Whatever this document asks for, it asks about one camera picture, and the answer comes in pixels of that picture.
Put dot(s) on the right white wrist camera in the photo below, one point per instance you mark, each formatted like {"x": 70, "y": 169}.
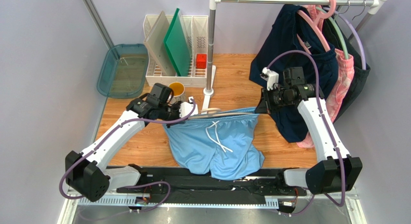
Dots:
{"x": 271, "y": 77}

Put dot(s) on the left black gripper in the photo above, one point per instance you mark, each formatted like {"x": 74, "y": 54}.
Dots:
{"x": 177, "y": 106}

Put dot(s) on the red cube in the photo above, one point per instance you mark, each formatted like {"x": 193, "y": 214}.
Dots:
{"x": 201, "y": 61}

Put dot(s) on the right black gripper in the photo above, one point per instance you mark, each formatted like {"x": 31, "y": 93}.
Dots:
{"x": 266, "y": 99}

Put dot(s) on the pink plastic hanger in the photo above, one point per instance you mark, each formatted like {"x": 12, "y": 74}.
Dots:
{"x": 314, "y": 24}

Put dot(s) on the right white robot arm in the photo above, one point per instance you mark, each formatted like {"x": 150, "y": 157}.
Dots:
{"x": 336, "y": 170}

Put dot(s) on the green plastic hanger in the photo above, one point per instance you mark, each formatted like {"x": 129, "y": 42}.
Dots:
{"x": 338, "y": 35}

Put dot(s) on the white floral mug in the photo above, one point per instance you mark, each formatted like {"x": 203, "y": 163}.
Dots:
{"x": 178, "y": 92}

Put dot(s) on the black shorts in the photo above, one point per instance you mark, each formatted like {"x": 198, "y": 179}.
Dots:
{"x": 360, "y": 75}

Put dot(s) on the green cutting board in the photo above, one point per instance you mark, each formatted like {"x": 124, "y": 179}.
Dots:
{"x": 176, "y": 45}

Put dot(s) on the pink patterned shorts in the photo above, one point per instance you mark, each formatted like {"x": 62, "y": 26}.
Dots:
{"x": 339, "y": 91}

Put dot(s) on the light blue shorts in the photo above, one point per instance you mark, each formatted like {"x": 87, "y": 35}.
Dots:
{"x": 222, "y": 146}

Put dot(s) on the navy blue shorts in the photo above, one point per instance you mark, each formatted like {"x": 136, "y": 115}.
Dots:
{"x": 287, "y": 31}

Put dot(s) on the grey cutting board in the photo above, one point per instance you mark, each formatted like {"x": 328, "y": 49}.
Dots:
{"x": 154, "y": 43}

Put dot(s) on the beige plastic hanger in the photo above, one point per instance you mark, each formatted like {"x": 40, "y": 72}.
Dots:
{"x": 216, "y": 113}

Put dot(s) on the teal plastic basket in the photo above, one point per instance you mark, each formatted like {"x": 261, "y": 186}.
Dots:
{"x": 123, "y": 71}

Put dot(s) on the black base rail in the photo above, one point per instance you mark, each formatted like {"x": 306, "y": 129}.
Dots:
{"x": 188, "y": 188}

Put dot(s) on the silver clothes rack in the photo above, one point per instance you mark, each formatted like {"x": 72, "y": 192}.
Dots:
{"x": 374, "y": 7}

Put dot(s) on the grey metal wall pole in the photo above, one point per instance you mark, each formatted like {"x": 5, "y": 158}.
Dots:
{"x": 99, "y": 22}

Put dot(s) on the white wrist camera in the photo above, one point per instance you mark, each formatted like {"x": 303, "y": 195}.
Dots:
{"x": 189, "y": 107}
{"x": 271, "y": 77}

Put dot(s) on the white dish rack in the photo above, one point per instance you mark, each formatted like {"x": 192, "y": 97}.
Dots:
{"x": 196, "y": 35}

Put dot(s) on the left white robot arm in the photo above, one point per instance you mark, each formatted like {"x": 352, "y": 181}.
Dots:
{"x": 87, "y": 172}

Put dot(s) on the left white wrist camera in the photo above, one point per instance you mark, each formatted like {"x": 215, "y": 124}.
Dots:
{"x": 189, "y": 107}

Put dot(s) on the lavender plastic hanger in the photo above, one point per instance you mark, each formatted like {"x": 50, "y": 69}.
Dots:
{"x": 356, "y": 37}

